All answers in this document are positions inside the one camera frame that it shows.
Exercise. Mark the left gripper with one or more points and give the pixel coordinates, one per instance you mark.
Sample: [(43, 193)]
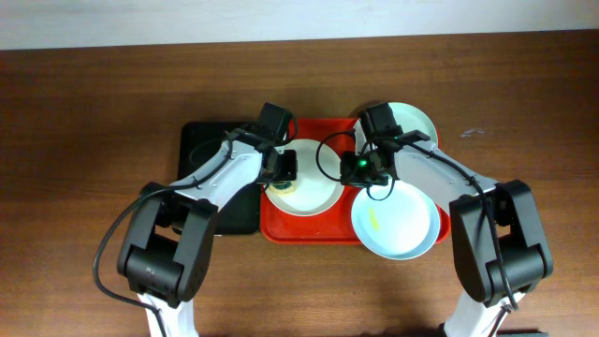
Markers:
[(292, 168)]

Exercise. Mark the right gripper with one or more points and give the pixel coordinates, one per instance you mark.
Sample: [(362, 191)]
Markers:
[(348, 175)]

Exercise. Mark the white plate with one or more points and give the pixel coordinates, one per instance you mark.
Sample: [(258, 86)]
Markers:
[(311, 193)]

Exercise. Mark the light blue plate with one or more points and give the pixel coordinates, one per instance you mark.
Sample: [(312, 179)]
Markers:
[(398, 222)]

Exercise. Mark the green and yellow sponge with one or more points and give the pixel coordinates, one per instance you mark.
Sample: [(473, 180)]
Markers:
[(283, 187)]

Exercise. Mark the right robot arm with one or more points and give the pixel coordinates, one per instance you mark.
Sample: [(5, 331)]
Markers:
[(500, 249)]

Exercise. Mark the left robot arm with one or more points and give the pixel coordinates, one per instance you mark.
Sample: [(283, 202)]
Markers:
[(167, 247)]

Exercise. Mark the black plastic tray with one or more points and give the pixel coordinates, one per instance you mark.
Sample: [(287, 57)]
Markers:
[(199, 142)]

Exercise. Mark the pale green plate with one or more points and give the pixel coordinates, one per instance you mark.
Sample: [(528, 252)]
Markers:
[(408, 117)]

